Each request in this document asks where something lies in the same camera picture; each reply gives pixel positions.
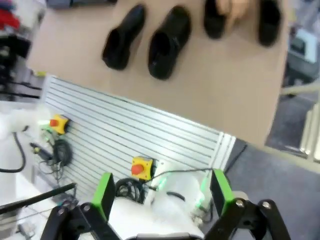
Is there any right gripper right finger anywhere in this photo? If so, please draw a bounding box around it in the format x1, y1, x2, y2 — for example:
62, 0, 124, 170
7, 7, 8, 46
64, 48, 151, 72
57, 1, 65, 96
204, 168, 293, 240

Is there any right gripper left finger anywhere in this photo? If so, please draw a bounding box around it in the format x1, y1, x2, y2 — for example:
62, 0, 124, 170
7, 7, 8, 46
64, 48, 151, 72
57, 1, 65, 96
41, 172, 121, 240

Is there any black leather shoe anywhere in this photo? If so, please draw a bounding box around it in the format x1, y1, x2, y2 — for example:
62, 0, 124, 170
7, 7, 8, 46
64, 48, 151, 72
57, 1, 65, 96
257, 0, 283, 48
203, 0, 229, 40
101, 4, 146, 71
147, 5, 193, 81

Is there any person's left hand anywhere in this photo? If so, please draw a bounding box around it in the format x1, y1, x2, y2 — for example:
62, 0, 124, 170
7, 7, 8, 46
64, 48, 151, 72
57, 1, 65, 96
215, 0, 249, 28

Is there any yellow emergency stop button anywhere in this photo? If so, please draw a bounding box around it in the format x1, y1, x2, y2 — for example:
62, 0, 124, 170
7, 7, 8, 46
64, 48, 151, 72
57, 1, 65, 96
49, 114, 70, 136
131, 156, 153, 181

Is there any black metal bar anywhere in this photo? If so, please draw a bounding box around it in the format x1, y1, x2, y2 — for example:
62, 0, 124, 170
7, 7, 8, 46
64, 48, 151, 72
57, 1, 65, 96
0, 182, 77, 215

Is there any black equipment rack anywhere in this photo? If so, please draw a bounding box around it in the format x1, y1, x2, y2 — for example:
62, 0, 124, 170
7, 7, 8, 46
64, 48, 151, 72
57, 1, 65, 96
0, 34, 33, 98

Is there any pale blue box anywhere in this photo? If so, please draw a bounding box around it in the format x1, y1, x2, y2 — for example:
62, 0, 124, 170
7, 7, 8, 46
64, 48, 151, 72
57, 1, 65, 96
289, 27, 320, 63

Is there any red cloth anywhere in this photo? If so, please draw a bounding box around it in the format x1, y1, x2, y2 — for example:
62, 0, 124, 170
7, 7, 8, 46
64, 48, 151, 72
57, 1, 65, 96
0, 0, 21, 28

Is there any coiled black cable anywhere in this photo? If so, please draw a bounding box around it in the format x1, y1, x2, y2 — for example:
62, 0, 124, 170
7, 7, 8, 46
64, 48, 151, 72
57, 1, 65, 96
115, 177, 146, 204
51, 138, 73, 166

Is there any thin black cable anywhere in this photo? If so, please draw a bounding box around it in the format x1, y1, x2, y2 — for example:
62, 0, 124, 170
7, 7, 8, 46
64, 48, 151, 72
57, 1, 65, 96
149, 168, 213, 181

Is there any slotted aluminium base plate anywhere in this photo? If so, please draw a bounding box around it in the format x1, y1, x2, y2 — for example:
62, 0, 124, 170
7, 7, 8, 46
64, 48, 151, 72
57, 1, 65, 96
32, 74, 237, 201

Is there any thick black base cable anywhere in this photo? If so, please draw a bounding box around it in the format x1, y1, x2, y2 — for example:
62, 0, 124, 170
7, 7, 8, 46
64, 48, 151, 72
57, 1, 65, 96
0, 131, 27, 174

